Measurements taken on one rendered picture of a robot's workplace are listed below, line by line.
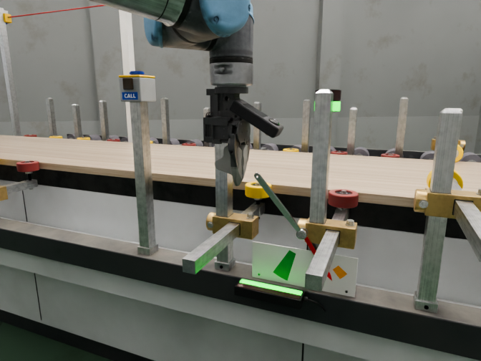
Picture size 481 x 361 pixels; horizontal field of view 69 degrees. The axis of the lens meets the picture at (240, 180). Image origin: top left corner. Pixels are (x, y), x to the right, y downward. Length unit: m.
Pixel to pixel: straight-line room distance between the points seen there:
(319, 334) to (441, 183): 0.49
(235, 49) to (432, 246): 0.58
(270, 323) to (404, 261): 0.41
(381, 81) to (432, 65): 0.85
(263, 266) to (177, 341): 0.70
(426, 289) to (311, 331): 0.31
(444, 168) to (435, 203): 0.07
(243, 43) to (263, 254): 0.51
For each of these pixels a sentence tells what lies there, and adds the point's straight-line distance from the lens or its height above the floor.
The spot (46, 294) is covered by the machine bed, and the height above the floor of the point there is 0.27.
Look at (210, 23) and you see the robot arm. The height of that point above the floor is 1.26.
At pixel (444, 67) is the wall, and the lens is 6.17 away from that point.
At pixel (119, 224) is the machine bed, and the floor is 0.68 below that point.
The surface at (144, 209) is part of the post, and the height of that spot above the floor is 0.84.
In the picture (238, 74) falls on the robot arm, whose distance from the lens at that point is 0.73.
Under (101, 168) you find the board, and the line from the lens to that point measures 1.45.
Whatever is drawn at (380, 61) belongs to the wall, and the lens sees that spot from 5.51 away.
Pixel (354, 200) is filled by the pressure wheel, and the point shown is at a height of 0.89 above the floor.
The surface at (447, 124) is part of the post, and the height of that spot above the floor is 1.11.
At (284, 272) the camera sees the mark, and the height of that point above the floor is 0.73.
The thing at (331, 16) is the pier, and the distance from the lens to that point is 5.08.
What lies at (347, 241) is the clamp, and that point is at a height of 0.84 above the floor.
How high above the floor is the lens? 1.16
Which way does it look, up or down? 13 degrees down
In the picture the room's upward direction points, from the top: straight up
